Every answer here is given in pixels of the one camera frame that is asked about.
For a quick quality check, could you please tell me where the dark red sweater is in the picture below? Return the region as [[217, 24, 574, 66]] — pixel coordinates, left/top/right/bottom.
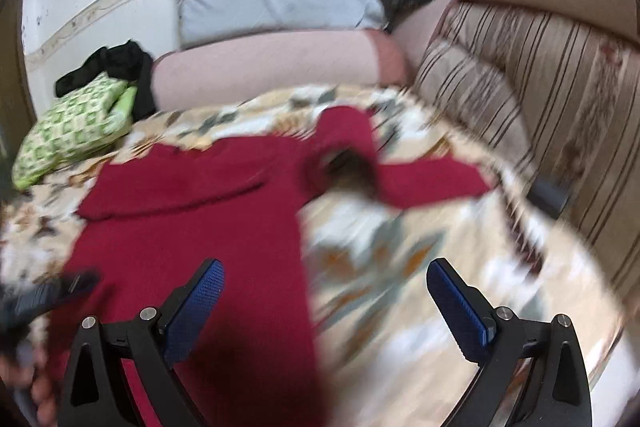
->
[[49, 106, 488, 426]]

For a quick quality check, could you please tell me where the person's left hand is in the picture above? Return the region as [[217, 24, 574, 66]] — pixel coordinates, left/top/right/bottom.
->
[[17, 348, 58, 426]]

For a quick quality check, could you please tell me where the floral beige blanket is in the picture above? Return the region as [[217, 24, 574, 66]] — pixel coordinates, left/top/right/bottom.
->
[[0, 83, 626, 427]]

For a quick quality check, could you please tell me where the small black box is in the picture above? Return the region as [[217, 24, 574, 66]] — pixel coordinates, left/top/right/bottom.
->
[[526, 176, 570, 220]]

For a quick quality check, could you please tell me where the green patterned pillow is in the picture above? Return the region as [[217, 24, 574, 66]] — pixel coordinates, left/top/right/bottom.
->
[[12, 72, 137, 191]]

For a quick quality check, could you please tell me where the black garment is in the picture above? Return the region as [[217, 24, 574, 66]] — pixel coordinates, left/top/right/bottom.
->
[[54, 40, 156, 122]]

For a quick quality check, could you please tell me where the striped beige cushion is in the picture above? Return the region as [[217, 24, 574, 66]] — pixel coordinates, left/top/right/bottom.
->
[[416, 0, 639, 298]]

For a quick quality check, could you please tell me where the pink quilted bolster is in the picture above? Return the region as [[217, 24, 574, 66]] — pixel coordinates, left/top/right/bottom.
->
[[151, 29, 411, 110]]

